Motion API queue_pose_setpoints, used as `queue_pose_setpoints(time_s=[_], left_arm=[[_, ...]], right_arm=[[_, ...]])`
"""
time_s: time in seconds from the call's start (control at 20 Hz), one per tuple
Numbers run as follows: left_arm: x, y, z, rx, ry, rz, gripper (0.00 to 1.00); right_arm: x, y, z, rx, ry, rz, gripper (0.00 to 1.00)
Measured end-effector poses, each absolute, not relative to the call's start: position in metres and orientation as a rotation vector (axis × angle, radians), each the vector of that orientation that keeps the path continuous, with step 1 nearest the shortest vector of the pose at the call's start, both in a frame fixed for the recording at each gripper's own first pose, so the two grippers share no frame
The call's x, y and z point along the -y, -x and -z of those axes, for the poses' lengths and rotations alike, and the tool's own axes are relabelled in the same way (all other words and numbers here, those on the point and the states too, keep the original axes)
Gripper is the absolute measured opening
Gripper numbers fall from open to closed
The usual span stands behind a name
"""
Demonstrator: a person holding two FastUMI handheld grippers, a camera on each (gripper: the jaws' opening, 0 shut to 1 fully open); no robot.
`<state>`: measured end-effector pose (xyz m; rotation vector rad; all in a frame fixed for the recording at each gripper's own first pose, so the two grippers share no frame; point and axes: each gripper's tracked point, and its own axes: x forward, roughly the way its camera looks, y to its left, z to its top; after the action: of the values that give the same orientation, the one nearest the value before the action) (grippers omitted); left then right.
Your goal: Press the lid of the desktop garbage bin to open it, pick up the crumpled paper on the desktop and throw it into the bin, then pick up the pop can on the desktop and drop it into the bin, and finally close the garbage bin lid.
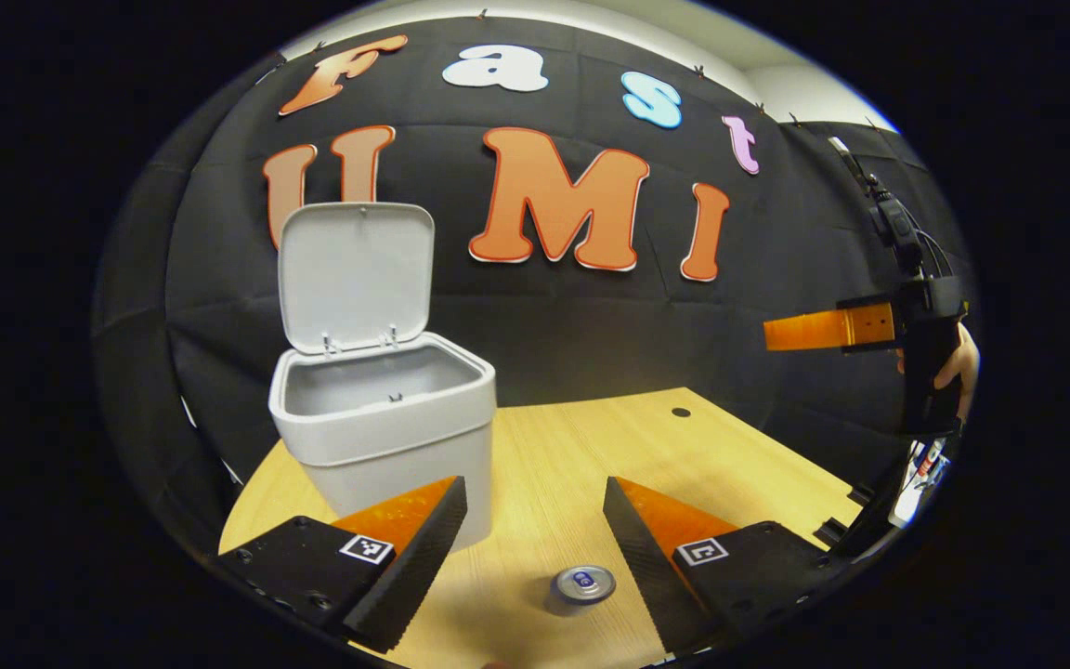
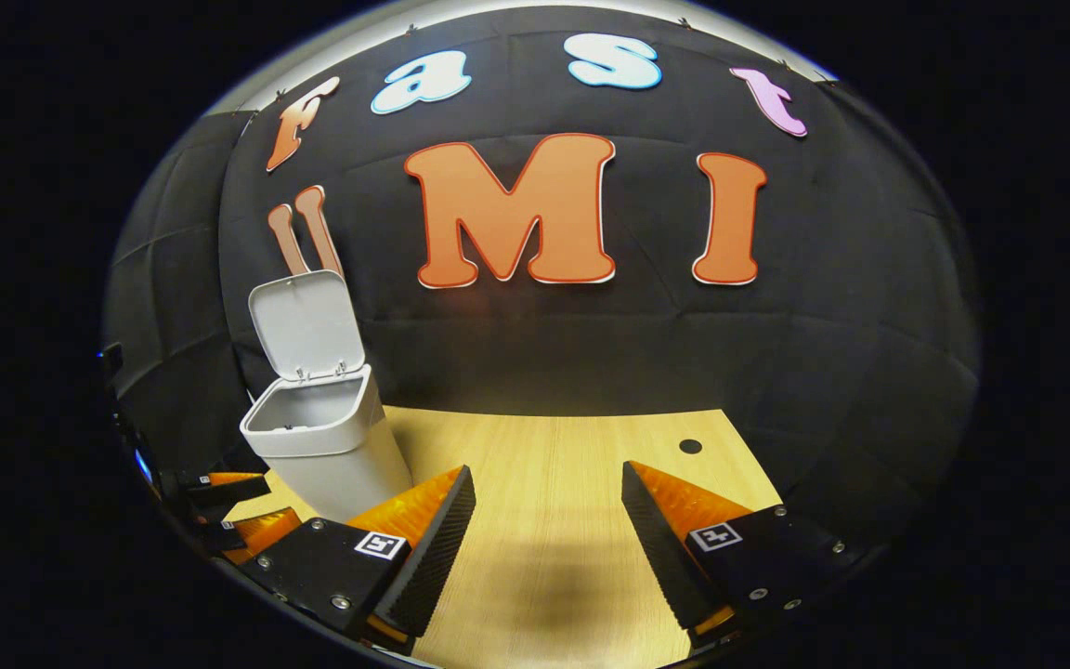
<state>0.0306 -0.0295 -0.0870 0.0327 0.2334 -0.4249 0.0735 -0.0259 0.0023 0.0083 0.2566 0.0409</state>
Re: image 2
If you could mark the black backdrop cloth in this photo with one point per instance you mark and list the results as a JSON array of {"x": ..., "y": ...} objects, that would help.
[{"x": 684, "y": 353}]

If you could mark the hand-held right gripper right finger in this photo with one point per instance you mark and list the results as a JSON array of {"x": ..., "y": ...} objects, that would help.
[{"x": 660, "y": 548}]

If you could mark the white desktop garbage bin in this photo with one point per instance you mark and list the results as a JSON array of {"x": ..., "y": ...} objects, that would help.
[{"x": 331, "y": 465}]

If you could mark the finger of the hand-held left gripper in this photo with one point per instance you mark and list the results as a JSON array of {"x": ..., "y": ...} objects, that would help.
[
  {"x": 261, "y": 531},
  {"x": 228, "y": 487}
]

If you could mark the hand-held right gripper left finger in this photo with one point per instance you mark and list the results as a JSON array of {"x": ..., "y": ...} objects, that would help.
[{"x": 433, "y": 557}]

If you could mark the round black desk grommet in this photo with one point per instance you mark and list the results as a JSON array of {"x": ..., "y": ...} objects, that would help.
[{"x": 690, "y": 446}]

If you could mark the wooden desktop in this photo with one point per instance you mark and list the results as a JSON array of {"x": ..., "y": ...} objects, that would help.
[{"x": 554, "y": 465}]

